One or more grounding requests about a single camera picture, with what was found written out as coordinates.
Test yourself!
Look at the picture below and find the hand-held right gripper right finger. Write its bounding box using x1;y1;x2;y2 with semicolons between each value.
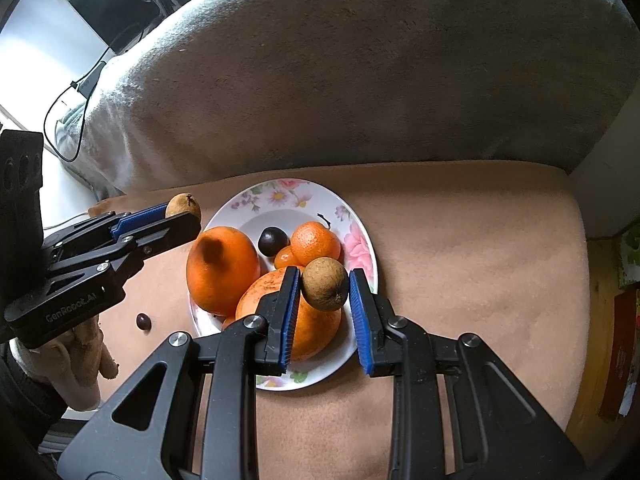
348;268;588;480

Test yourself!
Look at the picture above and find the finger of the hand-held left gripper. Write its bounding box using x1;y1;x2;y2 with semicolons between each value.
42;202;171;261
47;211;202;286

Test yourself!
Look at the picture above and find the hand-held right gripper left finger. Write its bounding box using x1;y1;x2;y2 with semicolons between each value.
65;266;303;480

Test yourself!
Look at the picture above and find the spotted orange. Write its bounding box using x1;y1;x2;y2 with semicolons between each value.
235;266;343;362

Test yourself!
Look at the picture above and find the brown longan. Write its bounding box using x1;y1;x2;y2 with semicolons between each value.
301;257;350;312
166;193;202;223

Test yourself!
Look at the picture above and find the small orange kumquat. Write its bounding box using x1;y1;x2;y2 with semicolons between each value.
274;245;303;270

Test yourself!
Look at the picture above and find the smooth orange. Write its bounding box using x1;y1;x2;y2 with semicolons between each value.
186;226;261;317

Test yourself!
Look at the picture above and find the dark purple round fruit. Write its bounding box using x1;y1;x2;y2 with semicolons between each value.
258;227;289;257

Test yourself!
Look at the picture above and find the orange mandarin with stem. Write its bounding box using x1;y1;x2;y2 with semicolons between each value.
290;214;343;267

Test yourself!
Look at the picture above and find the white floral plate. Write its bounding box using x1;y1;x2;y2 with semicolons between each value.
189;178;378;391

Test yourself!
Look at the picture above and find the person's left forearm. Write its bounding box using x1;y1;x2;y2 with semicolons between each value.
0;340;68;456

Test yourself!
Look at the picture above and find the person's left hand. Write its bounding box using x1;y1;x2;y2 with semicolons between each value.
15;310;119;413

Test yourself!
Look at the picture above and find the black power adapter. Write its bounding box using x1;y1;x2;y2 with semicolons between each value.
75;61;108;98

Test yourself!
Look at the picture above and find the grey sofa back cushion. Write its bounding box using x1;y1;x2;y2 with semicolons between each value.
55;0;636;201

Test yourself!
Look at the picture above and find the red book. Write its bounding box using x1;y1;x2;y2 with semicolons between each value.
600;290;640;421

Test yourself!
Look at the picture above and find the green packet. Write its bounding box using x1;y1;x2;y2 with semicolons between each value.
616;235;640;288

